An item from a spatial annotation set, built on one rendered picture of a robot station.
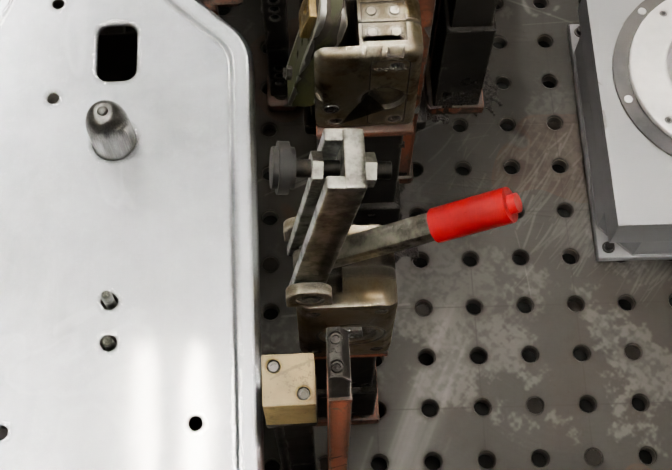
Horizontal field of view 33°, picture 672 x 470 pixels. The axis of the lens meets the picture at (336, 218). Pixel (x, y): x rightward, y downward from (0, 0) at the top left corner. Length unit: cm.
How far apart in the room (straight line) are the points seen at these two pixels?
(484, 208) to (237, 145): 24
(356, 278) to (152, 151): 20
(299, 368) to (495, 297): 44
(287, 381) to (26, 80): 33
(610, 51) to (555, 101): 10
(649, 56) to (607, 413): 35
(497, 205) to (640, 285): 51
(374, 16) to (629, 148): 37
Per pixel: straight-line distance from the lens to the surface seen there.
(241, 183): 82
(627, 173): 109
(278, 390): 71
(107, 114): 81
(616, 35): 117
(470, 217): 67
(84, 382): 79
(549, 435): 109
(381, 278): 74
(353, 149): 60
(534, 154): 119
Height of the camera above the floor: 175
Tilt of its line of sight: 67 degrees down
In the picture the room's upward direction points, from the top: 1 degrees clockwise
